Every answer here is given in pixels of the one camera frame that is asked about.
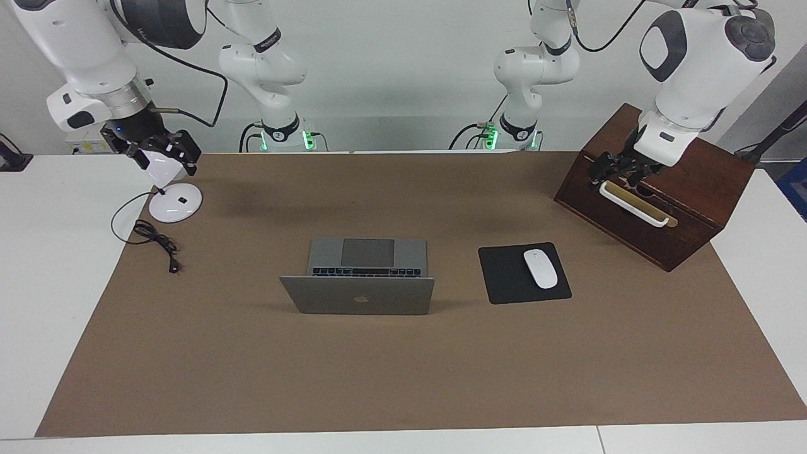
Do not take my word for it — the dark brown wooden box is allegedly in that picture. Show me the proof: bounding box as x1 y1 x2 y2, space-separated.
554 103 755 272

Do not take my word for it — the gold handle plate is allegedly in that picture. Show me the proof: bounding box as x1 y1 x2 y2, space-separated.
595 176 678 228

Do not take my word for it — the black camera stand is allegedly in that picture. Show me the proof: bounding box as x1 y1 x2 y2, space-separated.
734 101 807 166

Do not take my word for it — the brown table mat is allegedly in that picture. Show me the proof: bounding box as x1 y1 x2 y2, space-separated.
35 151 807 438

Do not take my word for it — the black arm base cable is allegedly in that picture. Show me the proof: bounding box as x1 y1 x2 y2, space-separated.
238 122 265 153
449 93 505 151

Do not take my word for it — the white box handle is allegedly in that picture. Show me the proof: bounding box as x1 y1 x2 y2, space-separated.
598 182 670 228

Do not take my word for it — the white computer mouse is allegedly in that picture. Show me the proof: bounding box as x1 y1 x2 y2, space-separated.
523 249 559 289

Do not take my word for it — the black mouse pad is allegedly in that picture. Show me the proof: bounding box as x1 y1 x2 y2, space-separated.
478 242 572 305

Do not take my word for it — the black lamp power cable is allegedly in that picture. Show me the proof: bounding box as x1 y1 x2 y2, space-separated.
111 191 182 274

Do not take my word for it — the grey laptop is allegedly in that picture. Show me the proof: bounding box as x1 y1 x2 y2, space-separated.
279 238 436 316

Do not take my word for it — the black stand foot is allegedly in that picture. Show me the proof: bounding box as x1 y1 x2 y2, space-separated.
0 134 33 172

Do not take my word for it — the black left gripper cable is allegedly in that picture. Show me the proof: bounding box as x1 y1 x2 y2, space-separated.
564 0 650 52

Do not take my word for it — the white desk lamp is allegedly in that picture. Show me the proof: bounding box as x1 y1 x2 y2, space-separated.
136 148 204 224

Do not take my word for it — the blue box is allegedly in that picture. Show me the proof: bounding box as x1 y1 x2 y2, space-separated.
777 158 807 221

